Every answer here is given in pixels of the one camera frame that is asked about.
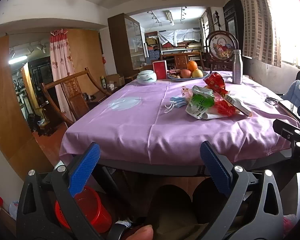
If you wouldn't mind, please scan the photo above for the blue fruit plate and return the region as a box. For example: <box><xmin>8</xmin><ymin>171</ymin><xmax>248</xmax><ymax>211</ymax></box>
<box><xmin>167</xmin><ymin>71</ymin><xmax>209</xmax><ymax>82</ymax></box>

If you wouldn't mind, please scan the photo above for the red foil snack bag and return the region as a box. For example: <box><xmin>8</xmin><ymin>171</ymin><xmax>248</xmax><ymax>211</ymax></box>
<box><xmin>204</xmin><ymin>72</ymin><xmax>236</xmax><ymax>116</ymax></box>

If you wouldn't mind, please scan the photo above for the white ceramic lidded jar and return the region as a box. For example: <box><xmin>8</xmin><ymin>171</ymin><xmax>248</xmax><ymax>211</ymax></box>
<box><xmin>136</xmin><ymin>70</ymin><xmax>157</xmax><ymax>85</ymax></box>

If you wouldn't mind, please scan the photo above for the wooden armchair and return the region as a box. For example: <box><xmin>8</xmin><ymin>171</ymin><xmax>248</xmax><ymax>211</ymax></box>
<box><xmin>40</xmin><ymin>68</ymin><xmax>111</xmax><ymax>127</ymax></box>

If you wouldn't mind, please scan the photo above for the orange fruit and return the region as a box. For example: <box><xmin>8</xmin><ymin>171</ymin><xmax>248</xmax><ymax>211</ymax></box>
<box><xmin>187</xmin><ymin>61</ymin><xmax>198</xmax><ymax>72</ymax></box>

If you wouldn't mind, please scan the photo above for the blue face mask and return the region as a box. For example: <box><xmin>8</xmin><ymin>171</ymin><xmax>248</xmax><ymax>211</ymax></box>
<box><xmin>164</xmin><ymin>97</ymin><xmax>189</xmax><ymax>113</ymax></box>

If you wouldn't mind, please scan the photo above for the red mesh waste basket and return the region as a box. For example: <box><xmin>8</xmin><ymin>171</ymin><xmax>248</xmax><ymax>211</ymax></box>
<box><xmin>54</xmin><ymin>185</ymin><xmax>113</xmax><ymax>234</ymax></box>

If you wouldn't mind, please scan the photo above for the blue jacket on chair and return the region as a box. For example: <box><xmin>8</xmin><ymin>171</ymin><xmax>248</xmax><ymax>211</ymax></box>
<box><xmin>282</xmin><ymin>80</ymin><xmax>300</xmax><ymax>107</ymax></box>

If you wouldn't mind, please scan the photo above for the pink floral curtain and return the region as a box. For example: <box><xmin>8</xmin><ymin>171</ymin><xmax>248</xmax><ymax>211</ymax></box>
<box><xmin>50</xmin><ymin>29</ymin><xmax>75</xmax><ymax>121</ymax></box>

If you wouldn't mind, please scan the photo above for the glass door display cabinet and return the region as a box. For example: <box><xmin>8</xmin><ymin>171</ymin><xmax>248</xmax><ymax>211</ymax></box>
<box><xmin>108</xmin><ymin>14</ymin><xmax>146</xmax><ymax>78</ymax></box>

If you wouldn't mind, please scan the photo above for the purple tablecloth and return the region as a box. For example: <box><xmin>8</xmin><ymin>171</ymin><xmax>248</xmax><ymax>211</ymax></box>
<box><xmin>59</xmin><ymin>72</ymin><xmax>298</xmax><ymax>166</ymax></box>

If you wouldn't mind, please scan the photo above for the pink wrapped candy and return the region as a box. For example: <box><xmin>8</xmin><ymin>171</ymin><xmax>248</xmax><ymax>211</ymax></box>
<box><xmin>181</xmin><ymin>86</ymin><xmax>193</xmax><ymax>99</ymax></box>

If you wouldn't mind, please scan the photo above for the silver metal bottle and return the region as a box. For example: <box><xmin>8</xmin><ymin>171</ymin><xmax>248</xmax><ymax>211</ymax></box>
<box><xmin>232</xmin><ymin>50</ymin><xmax>243</xmax><ymax>85</ymax></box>

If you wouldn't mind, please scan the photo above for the round embroidered screen ornament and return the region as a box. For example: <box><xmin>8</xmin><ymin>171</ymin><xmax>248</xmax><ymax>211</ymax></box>
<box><xmin>205</xmin><ymin>30</ymin><xmax>239</xmax><ymax>72</ymax></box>

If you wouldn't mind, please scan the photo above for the yellow pear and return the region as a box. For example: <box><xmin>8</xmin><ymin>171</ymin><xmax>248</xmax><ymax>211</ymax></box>
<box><xmin>191</xmin><ymin>69</ymin><xmax>204</xmax><ymax>78</ymax></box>

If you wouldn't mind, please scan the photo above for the flat white box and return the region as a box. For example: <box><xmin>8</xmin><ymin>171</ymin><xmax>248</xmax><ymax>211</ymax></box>
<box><xmin>224</xmin><ymin>94</ymin><xmax>253</xmax><ymax>117</ymax></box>

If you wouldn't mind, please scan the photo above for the red white box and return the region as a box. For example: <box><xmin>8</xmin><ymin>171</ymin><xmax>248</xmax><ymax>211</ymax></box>
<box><xmin>152</xmin><ymin>60</ymin><xmax>167</xmax><ymax>80</ymax></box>

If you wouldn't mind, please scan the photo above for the key ring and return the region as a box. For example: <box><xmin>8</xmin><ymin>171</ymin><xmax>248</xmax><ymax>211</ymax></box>
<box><xmin>264</xmin><ymin>96</ymin><xmax>280</xmax><ymax>106</ymax></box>

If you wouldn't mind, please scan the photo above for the person's left hand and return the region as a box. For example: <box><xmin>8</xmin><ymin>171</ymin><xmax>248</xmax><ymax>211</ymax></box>
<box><xmin>127</xmin><ymin>225</ymin><xmax>153</xmax><ymax>240</ymax></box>

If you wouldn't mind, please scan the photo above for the red apple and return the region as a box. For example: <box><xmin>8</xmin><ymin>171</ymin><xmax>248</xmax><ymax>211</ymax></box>
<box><xmin>180</xmin><ymin>69</ymin><xmax>192</xmax><ymax>79</ymax></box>

